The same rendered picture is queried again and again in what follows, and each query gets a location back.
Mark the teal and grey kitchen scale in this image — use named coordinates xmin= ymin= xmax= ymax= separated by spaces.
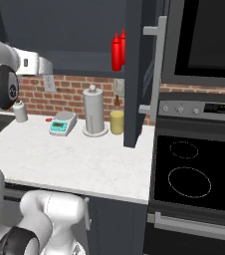
xmin=48 ymin=111 xmax=79 ymax=137

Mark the black microwave oven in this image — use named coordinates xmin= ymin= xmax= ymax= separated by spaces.
xmin=160 ymin=0 xmax=225 ymax=90

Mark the dark base cabinet door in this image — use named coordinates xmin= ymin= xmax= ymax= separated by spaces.
xmin=84 ymin=194 xmax=149 ymax=255

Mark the grey oven door handle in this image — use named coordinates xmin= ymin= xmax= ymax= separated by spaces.
xmin=146 ymin=211 xmax=225 ymax=244

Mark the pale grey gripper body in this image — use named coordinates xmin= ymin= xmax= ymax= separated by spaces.
xmin=37 ymin=56 xmax=55 ymax=77

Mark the dark wall cabinet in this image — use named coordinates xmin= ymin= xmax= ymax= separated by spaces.
xmin=0 ymin=0 xmax=129 ymax=80

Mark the grey base cabinet handle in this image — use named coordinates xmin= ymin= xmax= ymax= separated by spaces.
xmin=83 ymin=196 xmax=93 ymax=231

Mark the grey paper towel holder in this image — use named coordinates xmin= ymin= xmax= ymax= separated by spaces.
xmin=82 ymin=84 xmax=110 ymax=138

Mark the white wall outlet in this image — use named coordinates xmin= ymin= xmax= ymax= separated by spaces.
xmin=43 ymin=74 xmax=57 ymax=94
xmin=112 ymin=78 xmax=125 ymax=98

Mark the black stove with oven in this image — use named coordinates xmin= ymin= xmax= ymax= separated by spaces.
xmin=142 ymin=92 xmax=225 ymax=255

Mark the yellow condiment bottle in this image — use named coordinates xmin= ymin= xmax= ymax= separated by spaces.
xmin=110 ymin=95 xmax=125 ymax=135

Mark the grey cabinet door handle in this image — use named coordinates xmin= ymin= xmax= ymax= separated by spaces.
xmin=137 ymin=15 xmax=168 ymax=123

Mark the red ketchup bottle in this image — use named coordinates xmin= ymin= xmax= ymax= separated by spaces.
xmin=118 ymin=28 xmax=127 ymax=66
xmin=112 ymin=32 xmax=122 ymax=73

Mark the white shaker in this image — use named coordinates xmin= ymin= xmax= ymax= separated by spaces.
xmin=12 ymin=99 xmax=29 ymax=125

